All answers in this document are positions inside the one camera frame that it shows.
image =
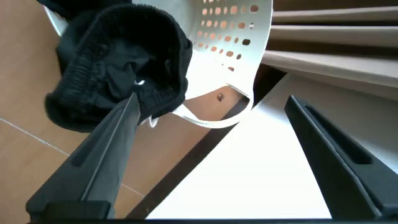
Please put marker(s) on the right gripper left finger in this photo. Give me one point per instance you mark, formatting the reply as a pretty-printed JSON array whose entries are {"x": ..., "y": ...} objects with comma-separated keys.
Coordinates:
[{"x": 93, "y": 174}]

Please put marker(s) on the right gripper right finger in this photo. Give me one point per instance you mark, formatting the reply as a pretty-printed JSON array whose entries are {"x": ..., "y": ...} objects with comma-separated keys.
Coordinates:
[{"x": 348, "y": 180}]

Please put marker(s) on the black shorts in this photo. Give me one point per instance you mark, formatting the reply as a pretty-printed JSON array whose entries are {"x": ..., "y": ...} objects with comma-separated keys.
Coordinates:
[{"x": 124, "y": 62}]

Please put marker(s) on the white laundry basket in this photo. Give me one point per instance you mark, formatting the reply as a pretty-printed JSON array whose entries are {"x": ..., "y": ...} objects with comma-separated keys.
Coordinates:
[{"x": 202, "y": 71}]

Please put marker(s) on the brown curtain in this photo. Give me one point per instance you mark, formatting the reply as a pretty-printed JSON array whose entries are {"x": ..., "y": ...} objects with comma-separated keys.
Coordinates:
[{"x": 326, "y": 34}]

